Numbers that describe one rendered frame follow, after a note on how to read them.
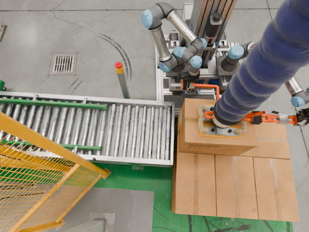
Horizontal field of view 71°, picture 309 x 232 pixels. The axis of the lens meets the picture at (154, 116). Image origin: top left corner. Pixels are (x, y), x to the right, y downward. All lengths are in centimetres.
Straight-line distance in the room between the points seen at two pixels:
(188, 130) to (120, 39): 227
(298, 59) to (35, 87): 325
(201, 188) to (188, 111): 84
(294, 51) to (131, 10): 336
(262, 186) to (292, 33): 184
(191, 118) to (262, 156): 102
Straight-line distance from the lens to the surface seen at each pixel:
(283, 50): 101
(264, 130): 268
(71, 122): 256
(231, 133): 191
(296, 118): 204
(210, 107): 194
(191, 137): 183
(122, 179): 285
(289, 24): 95
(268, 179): 258
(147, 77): 328
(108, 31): 383
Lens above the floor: 282
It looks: 70 degrees down
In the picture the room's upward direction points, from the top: 2 degrees clockwise
